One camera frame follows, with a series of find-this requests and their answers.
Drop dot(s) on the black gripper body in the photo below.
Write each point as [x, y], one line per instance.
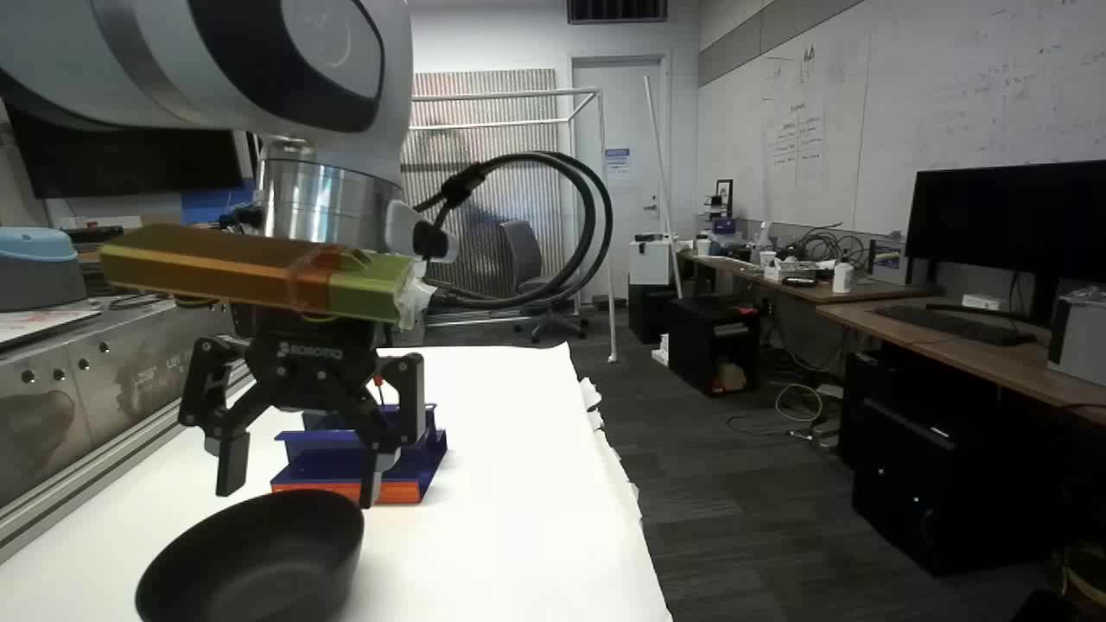
[310, 361]

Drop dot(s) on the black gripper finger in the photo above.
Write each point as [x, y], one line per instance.
[398, 409]
[227, 423]

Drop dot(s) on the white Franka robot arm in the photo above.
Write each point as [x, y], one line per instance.
[174, 58]

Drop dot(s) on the black bowl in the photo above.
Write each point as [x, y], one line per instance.
[257, 563]

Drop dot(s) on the blue rack with orange base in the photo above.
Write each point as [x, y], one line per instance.
[346, 458]

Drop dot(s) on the grey office chair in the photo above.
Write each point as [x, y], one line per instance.
[500, 256]

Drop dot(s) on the grey blue device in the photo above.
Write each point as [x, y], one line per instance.
[38, 268]

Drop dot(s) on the small black floor box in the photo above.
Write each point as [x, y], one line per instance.
[713, 348]

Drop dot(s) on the white door with blue sign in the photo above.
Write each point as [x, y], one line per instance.
[618, 173]

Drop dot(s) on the white cup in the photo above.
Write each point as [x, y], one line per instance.
[842, 277]

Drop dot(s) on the wooden desk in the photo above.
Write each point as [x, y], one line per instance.
[921, 334]

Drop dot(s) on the black cabinet under desk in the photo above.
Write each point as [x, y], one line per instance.
[934, 472]

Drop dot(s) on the black keyboard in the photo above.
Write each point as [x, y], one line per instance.
[956, 322]

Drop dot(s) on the large black monitor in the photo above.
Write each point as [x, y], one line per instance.
[1002, 225]

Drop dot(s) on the white computer box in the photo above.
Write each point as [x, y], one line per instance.
[1079, 340]

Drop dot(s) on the orange green wrist camera box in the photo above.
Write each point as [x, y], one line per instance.
[262, 270]

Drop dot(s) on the aluminium table rail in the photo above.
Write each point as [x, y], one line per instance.
[82, 461]

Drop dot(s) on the white pipe frame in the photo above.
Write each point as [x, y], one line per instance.
[575, 184]

